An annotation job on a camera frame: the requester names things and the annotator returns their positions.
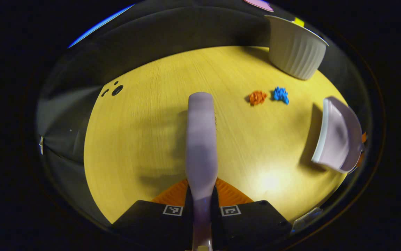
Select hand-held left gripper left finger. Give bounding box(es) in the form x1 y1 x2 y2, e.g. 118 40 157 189
111 178 192 245

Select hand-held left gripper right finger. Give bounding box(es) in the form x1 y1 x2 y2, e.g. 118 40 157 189
212 177 292 246

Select pink dustpan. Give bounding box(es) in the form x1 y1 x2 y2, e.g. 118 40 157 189
311 96 365 174

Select blue paper trash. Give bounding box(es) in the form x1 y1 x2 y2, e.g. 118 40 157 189
273 86 290 105

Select small pink broom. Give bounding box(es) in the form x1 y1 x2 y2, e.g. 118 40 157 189
185 92 219 251

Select grey ribbed garbage bin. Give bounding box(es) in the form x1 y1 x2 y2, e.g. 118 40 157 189
265 15 330 81

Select orange paper trash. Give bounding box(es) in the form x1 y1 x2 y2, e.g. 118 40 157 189
248 90 267 106

